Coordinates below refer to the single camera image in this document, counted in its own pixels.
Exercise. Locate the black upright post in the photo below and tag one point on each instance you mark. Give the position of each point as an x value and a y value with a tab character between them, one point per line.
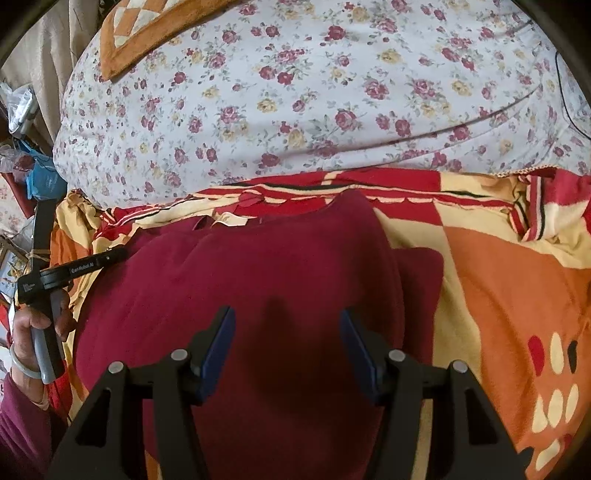
44	230

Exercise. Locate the floral bed sheet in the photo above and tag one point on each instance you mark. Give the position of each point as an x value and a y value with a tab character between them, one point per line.
9	203

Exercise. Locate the clear plastic bags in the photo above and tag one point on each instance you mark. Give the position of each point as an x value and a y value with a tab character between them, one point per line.
18	106

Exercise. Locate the blue plastic bag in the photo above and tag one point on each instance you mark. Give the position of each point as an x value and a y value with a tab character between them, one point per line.
44	182

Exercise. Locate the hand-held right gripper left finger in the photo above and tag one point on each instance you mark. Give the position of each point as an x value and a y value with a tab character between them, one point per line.
217	355

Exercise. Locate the maroon fleece garment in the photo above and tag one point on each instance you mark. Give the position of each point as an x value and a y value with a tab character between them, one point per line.
277	258

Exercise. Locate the person's left forearm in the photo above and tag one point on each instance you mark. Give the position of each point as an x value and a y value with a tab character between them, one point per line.
23	424

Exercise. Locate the person's left hand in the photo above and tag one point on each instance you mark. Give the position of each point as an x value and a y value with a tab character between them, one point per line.
25	327

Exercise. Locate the floral quilt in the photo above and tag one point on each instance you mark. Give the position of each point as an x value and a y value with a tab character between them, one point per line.
323	92

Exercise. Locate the pale bangle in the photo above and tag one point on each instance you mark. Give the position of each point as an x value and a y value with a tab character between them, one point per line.
23	367

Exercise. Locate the beige curtain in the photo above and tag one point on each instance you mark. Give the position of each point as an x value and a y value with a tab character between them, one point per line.
51	60

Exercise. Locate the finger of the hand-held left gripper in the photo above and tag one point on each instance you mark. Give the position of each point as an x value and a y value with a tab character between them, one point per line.
117	256

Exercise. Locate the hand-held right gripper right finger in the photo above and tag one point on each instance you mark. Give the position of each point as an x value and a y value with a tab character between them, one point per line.
362	360

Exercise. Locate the red orange printed blanket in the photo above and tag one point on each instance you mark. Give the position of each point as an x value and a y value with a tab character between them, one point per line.
498	277

